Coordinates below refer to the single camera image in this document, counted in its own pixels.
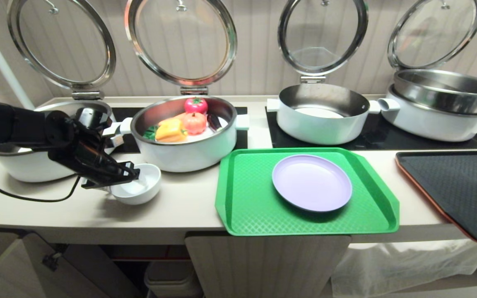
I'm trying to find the lilac plate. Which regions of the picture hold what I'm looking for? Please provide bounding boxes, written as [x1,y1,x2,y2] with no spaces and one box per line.
[272,154,353,213]

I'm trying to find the round glass pot lid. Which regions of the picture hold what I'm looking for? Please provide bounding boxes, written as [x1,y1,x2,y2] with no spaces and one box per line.
[7,0,117,101]
[277,0,369,84]
[387,0,477,71]
[124,0,238,96]

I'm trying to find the black cable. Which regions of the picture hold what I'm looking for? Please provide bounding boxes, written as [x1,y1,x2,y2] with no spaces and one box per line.
[0,144,82,203]

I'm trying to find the white pole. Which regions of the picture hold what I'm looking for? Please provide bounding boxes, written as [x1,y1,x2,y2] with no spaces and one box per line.
[0,3,37,111]

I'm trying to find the black tray with orange rim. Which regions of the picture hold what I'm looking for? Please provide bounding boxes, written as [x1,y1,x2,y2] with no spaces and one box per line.
[395,150,477,244]

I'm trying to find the orange toy tomato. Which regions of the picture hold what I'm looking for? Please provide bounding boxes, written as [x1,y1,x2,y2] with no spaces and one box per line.
[181,112,208,135]

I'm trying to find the yellow toy bell pepper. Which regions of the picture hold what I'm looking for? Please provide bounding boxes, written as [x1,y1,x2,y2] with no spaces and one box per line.
[154,118,188,143]

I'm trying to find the white cooking pot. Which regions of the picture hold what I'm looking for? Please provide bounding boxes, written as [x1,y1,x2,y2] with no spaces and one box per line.
[266,83,382,146]
[0,101,113,183]
[377,84,477,143]
[119,96,250,173]

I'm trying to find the stainless steel pan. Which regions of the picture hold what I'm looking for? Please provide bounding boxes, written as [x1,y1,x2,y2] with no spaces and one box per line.
[393,69,477,115]

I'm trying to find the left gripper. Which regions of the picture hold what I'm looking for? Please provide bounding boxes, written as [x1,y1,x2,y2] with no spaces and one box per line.
[47,124,141,190]

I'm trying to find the red toy tomato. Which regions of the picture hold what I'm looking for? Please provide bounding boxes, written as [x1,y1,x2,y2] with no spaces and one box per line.
[184,97,209,115]

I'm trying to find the white cloth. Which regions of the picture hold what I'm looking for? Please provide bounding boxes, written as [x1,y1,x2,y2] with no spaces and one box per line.
[330,239,477,298]

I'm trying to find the green plastic tray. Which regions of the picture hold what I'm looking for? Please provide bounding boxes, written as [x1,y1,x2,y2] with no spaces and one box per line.
[214,147,400,237]

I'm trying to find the small white bowl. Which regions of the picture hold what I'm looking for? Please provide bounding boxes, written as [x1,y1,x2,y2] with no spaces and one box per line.
[109,163,161,206]

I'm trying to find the grey plastic bin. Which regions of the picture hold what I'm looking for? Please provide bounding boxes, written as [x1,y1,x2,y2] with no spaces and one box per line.
[144,260,204,298]

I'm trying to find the dark toy eggplant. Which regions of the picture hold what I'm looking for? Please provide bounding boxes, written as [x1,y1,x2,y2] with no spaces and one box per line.
[207,113,223,131]

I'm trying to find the beige cabinet door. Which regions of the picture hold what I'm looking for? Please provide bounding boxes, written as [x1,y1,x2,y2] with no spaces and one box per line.
[0,232,142,298]
[184,233,352,298]

